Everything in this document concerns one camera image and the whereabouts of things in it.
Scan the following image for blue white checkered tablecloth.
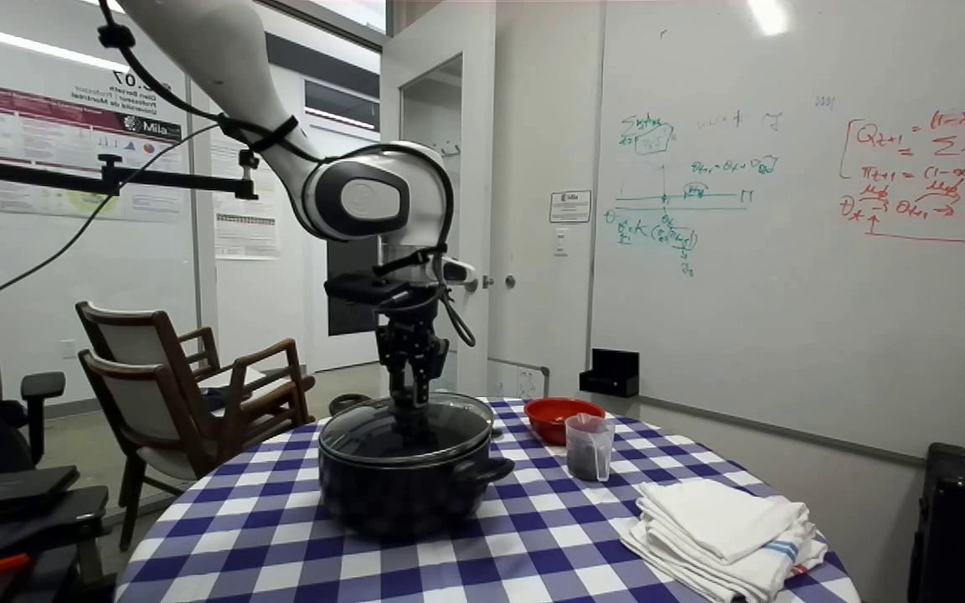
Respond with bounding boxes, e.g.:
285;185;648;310
111;395;863;603

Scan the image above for black equipment stand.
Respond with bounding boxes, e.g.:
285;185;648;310
0;467;106;603

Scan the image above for glass pot lid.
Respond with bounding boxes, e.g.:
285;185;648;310
319;391;493;467

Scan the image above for black cooking pot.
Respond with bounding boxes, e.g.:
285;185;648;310
319;432;514;544

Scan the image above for folded white towels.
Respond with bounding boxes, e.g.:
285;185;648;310
621;478;828;603

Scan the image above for black camera boom pole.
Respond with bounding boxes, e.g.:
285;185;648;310
0;157;256;202

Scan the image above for clear plastic measuring cup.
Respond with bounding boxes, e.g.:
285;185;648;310
564;415;612;481

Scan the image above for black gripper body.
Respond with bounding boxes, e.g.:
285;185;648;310
325;247;476;400

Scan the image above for wooden armchair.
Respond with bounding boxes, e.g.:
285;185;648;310
80;352;303;549
73;301;221;377

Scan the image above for white door with handle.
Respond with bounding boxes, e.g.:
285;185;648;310
379;0;602;406

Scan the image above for rear wooden armchair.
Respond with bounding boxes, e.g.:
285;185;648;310
73;301;221;377

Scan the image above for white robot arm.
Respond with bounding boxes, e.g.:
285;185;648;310
116;0;456;419

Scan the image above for front wooden armchair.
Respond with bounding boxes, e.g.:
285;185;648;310
80;352;303;549

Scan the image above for red bowl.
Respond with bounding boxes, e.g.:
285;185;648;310
522;400;601;447

